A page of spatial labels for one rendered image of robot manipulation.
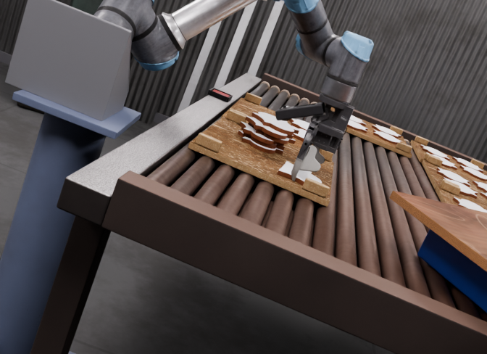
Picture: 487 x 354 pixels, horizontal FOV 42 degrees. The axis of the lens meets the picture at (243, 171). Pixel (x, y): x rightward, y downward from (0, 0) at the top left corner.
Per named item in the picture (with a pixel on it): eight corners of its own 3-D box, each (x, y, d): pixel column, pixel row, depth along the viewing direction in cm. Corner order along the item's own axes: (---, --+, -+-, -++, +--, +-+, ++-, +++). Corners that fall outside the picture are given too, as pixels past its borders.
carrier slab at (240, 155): (187, 148, 148) (189, 141, 147) (221, 120, 187) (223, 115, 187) (327, 207, 146) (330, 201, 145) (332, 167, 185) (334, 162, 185)
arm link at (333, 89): (325, 76, 145) (328, 74, 152) (317, 95, 146) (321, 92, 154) (356, 88, 143) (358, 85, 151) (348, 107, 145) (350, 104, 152)
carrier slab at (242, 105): (219, 120, 188) (222, 114, 187) (239, 101, 227) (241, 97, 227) (330, 165, 186) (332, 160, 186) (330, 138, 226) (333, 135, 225)
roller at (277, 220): (248, 262, 112) (258, 239, 111) (307, 109, 300) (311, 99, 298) (274, 273, 112) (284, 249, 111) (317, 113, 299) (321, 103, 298)
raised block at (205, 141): (193, 143, 147) (198, 133, 147) (196, 142, 149) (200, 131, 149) (217, 154, 147) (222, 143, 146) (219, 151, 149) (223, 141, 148)
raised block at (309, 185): (301, 188, 146) (306, 178, 145) (301, 187, 148) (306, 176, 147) (325, 199, 145) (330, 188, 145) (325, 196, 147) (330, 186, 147)
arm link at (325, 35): (306, 6, 152) (339, 18, 145) (320, 40, 160) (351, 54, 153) (284, 27, 151) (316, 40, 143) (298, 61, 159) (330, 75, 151)
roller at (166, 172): (119, 207, 114) (127, 183, 112) (258, 88, 301) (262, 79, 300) (144, 217, 113) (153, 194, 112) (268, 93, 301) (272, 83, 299)
